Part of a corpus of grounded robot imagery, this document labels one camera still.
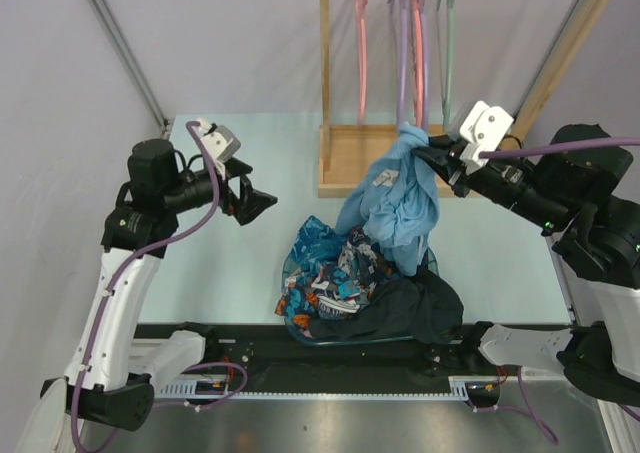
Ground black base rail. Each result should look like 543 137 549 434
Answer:
134 322 571 394

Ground aluminium corner frame post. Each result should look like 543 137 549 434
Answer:
87 0 171 135

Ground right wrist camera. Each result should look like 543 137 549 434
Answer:
446 101 514 174

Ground dark navy shorts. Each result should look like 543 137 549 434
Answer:
308 266 464 344

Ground salmon pink hanger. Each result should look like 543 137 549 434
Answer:
409 0 423 127

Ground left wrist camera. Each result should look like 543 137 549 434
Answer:
198 118 241 175

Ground pink hanger left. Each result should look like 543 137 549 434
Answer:
355 0 368 126

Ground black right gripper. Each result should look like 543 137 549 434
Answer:
411 132 571 233

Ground white cable duct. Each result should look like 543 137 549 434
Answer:
159 376 474 402

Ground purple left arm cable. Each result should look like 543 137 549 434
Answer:
69 120 250 453

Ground purple hanger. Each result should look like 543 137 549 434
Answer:
387 0 409 129

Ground light blue shorts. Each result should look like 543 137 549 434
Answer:
334 123 440 276

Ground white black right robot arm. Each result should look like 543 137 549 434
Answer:
412 124 639 408

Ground wooden clothes rack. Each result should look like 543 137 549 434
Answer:
318 0 610 198

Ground sage green hanger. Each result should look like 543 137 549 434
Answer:
436 0 456 131

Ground blue patterned shorts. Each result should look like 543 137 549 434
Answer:
275 216 400 335

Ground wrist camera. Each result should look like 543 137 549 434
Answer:
446 101 514 174
198 118 241 175

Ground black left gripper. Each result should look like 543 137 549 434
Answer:
163 156 277 224

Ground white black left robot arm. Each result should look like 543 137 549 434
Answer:
64 133 277 431

